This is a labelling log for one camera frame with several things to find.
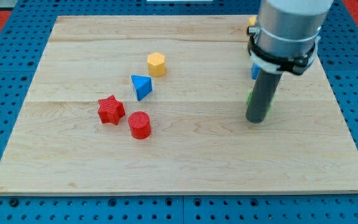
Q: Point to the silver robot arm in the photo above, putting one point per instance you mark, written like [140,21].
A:
[288,28]

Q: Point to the yellow block behind arm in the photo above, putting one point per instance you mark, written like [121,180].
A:
[252,21]

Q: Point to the yellow hexagon block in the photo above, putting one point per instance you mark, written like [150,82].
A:
[156,64]

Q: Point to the red star block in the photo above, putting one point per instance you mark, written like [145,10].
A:
[111,110]

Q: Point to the green star block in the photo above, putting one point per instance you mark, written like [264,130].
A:
[249,98]

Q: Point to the red cylinder block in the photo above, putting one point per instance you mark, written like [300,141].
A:
[139,123]

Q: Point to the blue triangle block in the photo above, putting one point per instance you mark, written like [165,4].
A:
[142,86]

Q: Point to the wooden board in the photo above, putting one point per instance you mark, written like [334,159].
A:
[200,143]

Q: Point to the blue block behind tool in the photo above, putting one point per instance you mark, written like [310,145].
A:
[254,71]

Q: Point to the black white cable clamp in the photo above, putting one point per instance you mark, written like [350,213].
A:
[280,62]

